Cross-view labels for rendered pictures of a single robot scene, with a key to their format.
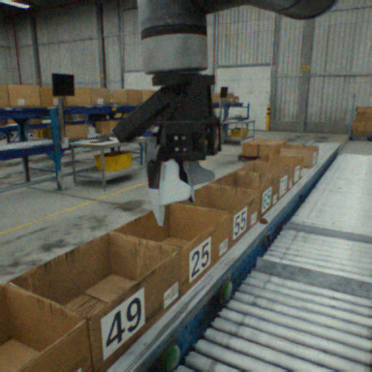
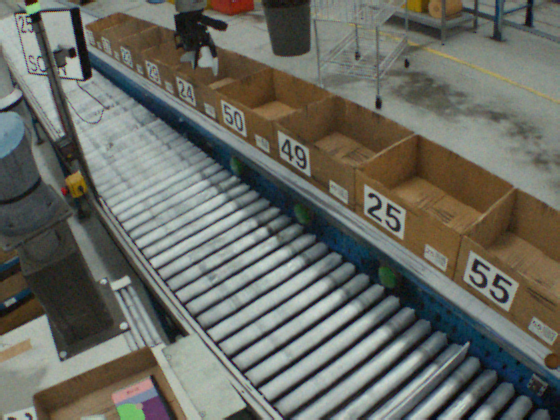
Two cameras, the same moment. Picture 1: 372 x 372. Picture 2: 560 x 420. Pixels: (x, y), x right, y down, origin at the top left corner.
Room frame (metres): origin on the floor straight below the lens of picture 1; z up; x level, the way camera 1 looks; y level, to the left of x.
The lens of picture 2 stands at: (1.29, -1.12, 1.88)
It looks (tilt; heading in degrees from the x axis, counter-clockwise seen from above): 39 degrees down; 118
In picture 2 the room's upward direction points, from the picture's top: 8 degrees counter-clockwise
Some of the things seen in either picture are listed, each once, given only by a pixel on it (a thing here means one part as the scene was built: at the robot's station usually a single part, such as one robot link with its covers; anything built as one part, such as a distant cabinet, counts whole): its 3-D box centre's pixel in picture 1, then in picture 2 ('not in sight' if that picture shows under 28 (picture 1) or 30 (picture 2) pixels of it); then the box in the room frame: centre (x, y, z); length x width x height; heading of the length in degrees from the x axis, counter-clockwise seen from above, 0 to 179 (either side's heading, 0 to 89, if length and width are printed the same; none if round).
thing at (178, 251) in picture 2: not in sight; (210, 234); (0.45, -0.06, 0.72); 0.52 x 0.05 x 0.05; 61
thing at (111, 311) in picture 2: not in sight; (65, 284); (0.25, -0.58, 0.91); 0.26 x 0.26 x 0.33; 55
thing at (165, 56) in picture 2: not in sight; (182, 64); (-0.18, 0.81, 0.96); 0.39 x 0.29 x 0.17; 150
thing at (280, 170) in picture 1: (264, 179); not in sight; (2.22, -0.54, 0.96); 0.39 x 0.29 x 0.17; 150
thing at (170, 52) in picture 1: (176, 58); (191, 2); (0.50, 0.01, 1.55); 0.10 x 0.09 x 0.05; 156
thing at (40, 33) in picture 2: not in sight; (67, 124); (-0.16, -0.04, 1.11); 0.12 x 0.05 x 0.88; 151
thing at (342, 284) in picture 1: (309, 278); (408, 405); (1.27, -0.53, 0.76); 0.46 x 0.01 x 0.09; 61
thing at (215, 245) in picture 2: not in sight; (219, 243); (0.50, -0.10, 0.72); 0.52 x 0.05 x 0.05; 61
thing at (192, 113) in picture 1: (184, 118); (192, 29); (0.50, 0.00, 1.46); 0.09 x 0.08 x 0.12; 66
